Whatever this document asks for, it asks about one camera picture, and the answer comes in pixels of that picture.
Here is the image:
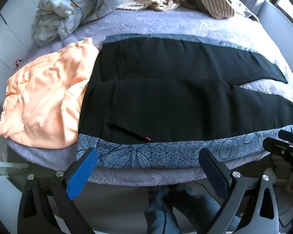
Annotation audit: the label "black pants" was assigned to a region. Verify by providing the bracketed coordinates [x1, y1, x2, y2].
[78, 38, 293, 144]

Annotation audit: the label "grey headboard panel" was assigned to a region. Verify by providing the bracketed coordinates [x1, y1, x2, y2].
[256, 0, 293, 33]

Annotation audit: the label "white leaf print sheet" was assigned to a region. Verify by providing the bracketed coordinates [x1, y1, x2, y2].
[228, 0, 260, 22]

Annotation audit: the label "pale blue floral quilt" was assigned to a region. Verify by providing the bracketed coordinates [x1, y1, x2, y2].
[30, 0, 136, 46]

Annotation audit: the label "grey-blue leaf print cloth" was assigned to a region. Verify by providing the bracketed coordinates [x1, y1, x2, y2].
[76, 34, 293, 169]

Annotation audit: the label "person's blue jeans legs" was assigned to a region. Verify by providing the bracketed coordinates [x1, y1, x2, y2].
[144, 183, 236, 234]

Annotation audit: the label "window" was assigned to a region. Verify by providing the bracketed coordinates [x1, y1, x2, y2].
[275, 0, 293, 36]

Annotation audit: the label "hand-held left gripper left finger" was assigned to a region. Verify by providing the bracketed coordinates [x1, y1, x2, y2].
[18, 147, 99, 234]

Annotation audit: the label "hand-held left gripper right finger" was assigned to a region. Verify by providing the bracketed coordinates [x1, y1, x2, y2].
[199, 148, 282, 234]

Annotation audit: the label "white wardrobe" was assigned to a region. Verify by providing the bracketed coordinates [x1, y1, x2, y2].
[0, 11, 38, 103]

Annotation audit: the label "orange garment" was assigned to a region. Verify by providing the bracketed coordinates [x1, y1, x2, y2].
[0, 38, 100, 150]

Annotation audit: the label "black cable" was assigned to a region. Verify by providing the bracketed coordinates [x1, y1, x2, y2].
[161, 181, 212, 234]

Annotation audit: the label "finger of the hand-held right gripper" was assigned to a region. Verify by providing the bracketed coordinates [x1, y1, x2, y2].
[262, 136, 293, 157]

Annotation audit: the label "cream striped pillow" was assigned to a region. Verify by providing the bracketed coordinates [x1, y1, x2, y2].
[199, 0, 235, 20]

